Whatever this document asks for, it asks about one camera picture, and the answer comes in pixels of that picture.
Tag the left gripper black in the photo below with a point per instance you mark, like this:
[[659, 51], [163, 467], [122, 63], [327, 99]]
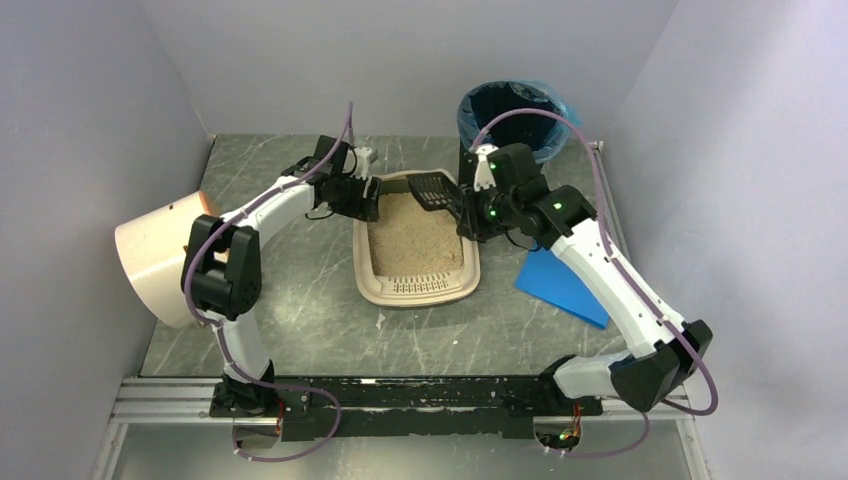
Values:
[[361, 200]]

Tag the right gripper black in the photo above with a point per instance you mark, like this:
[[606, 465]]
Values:
[[469, 216]]

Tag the black litter scoop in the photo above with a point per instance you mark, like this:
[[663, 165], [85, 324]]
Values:
[[435, 191]]

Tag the beige litter box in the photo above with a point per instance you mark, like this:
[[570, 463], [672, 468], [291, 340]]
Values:
[[411, 291]]

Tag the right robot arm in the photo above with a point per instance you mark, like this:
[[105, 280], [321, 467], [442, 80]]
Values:
[[662, 348]]

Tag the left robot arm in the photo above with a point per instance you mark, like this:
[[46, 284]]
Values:
[[222, 277]]

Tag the cat litter pile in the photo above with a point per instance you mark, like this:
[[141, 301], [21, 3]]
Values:
[[408, 240]]

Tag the black trash bin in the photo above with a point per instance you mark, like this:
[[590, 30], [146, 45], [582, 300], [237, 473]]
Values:
[[466, 169]]

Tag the blue sheet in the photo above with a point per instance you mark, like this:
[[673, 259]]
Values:
[[546, 278]]

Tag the beige cylindrical container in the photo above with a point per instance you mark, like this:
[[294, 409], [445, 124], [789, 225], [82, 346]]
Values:
[[152, 250]]

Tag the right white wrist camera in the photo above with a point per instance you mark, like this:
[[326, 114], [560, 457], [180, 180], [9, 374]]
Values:
[[483, 174]]

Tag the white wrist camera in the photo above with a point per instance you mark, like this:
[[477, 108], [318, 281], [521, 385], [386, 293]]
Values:
[[483, 174], [364, 157]]

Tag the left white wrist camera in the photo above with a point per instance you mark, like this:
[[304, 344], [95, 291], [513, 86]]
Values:
[[364, 157]]

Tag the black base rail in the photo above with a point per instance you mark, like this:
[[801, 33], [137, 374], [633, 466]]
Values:
[[311, 407]]

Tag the aluminium frame rail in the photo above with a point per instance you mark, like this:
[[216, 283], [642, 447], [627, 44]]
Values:
[[313, 319]]

